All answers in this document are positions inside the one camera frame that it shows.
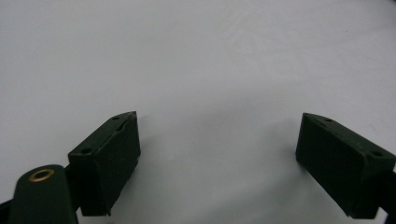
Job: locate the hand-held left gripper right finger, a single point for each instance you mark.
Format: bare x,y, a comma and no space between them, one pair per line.
339,165

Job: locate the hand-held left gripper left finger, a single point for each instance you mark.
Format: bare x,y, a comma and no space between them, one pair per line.
104,165

